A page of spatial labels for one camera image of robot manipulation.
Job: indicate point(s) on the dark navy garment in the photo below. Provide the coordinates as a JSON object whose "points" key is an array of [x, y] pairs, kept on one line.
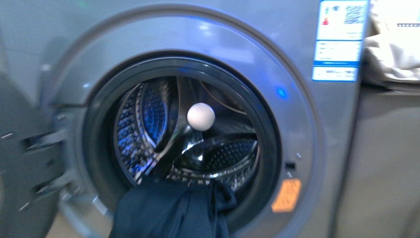
{"points": [[168, 209]]}

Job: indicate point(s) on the grey front-load washing machine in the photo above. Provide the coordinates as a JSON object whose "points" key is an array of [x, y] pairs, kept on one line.
{"points": [[118, 76]]}

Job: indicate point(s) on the white round drum cap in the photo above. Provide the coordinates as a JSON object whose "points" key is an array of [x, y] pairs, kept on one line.
{"points": [[200, 117]]}

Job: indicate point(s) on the orange warning sticker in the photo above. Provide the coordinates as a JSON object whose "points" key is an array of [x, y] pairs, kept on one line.
{"points": [[287, 196]]}

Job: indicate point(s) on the blue white energy label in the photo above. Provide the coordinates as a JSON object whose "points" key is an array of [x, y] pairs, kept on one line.
{"points": [[339, 39]]}

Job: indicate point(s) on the grey side cabinet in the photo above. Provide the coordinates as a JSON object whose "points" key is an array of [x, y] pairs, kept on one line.
{"points": [[380, 195]]}

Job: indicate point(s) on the dark grey washer door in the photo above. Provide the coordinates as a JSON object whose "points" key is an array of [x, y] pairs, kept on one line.
{"points": [[32, 172]]}

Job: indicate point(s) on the beige cloth on cabinet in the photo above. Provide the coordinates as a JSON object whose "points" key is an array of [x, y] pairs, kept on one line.
{"points": [[391, 55]]}

